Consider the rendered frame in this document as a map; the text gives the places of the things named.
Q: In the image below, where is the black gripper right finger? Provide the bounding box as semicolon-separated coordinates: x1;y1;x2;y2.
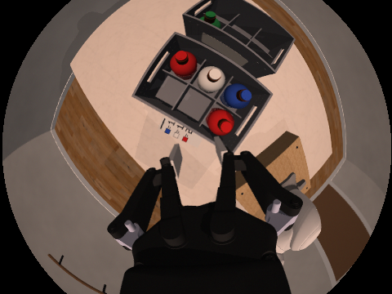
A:
210;136;303;242

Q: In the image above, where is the green bottle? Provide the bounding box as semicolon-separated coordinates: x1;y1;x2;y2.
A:
199;11;221;29

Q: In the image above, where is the dark red bottle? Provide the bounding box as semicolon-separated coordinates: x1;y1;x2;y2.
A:
206;108;234;136
170;51;198;80

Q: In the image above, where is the beige bottle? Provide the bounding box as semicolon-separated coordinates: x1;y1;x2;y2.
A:
198;66;225;93

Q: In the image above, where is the white paper pick list strip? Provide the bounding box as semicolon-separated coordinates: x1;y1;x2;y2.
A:
158;116;203;148

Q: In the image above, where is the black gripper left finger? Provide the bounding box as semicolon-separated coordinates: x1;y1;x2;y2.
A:
107;144;186;251

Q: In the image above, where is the dark grey divided crate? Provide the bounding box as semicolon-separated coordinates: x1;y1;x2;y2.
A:
132;32;273;153
182;0;296;78

